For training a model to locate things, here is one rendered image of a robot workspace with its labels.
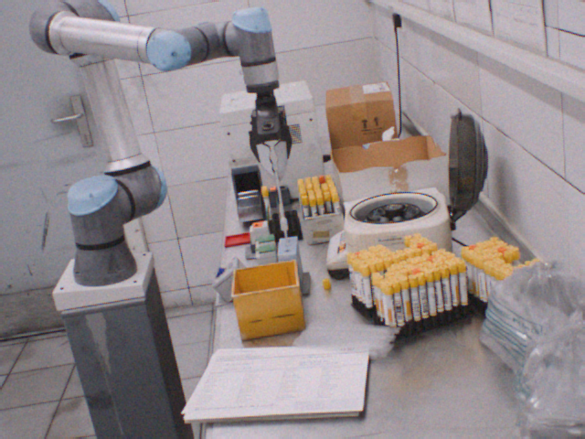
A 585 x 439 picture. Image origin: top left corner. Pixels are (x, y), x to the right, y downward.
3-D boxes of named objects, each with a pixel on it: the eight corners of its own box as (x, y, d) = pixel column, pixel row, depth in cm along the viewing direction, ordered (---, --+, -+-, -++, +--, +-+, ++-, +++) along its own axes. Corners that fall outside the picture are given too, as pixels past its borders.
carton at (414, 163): (335, 198, 230) (328, 148, 225) (432, 182, 230) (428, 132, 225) (345, 227, 207) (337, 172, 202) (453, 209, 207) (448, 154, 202)
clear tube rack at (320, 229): (302, 219, 219) (298, 194, 216) (337, 212, 218) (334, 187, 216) (307, 245, 199) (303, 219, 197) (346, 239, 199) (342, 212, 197)
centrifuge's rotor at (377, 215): (364, 226, 191) (359, 198, 188) (428, 219, 188) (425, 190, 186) (362, 251, 176) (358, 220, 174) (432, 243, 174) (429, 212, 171)
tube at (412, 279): (414, 331, 149) (409, 279, 145) (412, 326, 150) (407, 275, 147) (423, 329, 149) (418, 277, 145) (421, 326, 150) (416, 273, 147)
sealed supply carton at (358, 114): (332, 136, 299) (325, 88, 293) (394, 127, 297) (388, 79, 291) (331, 159, 270) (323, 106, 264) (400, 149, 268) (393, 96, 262)
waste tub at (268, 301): (241, 312, 169) (233, 269, 166) (303, 302, 169) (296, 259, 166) (239, 341, 157) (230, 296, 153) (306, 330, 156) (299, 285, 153)
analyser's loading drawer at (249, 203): (239, 199, 237) (237, 183, 236) (261, 196, 237) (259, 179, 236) (239, 222, 218) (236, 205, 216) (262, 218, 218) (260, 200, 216)
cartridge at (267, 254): (260, 273, 188) (254, 246, 186) (279, 269, 188) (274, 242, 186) (260, 279, 184) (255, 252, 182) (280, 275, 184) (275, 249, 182)
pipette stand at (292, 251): (280, 279, 182) (272, 239, 179) (310, 275, 181) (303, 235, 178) (278, 298, 173) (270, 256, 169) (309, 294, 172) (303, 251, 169)
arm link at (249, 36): (242, 7, 167) (275, 4, 163) (250, 59, 171) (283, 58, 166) (220, 14, 161) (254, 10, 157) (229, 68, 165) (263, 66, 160)
